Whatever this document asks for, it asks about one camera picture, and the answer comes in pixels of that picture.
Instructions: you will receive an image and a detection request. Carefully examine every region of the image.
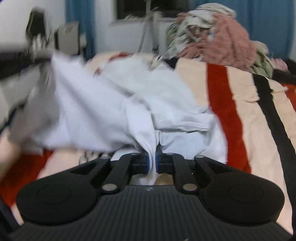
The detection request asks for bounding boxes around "left blue curtain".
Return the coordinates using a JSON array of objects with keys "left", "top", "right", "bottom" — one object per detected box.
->
[{"left": 65, "top": 0, "right": 95, "bottom": 60}]

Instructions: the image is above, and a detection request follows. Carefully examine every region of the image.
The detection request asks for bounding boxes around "pile of clothes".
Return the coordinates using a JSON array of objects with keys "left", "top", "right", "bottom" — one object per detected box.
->
[{"left": 165, "top": 3, "right": 288, "bottom": 78}]

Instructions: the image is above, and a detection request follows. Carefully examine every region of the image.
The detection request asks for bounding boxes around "white shirt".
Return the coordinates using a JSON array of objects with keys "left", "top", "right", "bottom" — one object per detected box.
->
[{"left": 10, "top": 54, "right": 227, "bottom": 185}]

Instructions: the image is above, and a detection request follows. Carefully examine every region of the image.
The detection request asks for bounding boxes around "right blue curtain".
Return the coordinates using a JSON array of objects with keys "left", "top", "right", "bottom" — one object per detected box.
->
[{"left": 189, "top": 0, "right": 295, "bottom": 61}]

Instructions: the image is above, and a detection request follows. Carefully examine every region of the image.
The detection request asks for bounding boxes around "blue curtain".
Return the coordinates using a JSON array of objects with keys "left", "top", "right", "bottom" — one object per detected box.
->
[
  {"left": 65, "top": 0, "right": 95, "bottom": 60},
  {"left": 189, "top": 0, "right": 295, "bottom": 61}
]

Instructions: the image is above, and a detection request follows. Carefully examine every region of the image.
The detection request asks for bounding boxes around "striped bed blanket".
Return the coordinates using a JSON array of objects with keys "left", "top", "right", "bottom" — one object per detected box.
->
[{"left": 1, "top": 58, "right": 295, "bottom": 221}]

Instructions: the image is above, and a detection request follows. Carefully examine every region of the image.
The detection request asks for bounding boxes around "metal stand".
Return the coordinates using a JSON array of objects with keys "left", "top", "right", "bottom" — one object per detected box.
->
[{"left": 137, "top": 8, "right": 162, "bottom": 55}]

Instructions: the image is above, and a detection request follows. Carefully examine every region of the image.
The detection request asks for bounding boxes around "grey chair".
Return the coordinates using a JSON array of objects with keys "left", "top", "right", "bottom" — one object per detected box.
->
[{"left": 54, "top": 22, "right": 80, "bottom": 56}]

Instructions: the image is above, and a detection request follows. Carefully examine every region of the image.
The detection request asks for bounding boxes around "dark window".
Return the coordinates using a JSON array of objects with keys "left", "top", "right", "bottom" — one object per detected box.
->
[{"left": 114, "top": 0, "right": 190, "bottom": 21}]

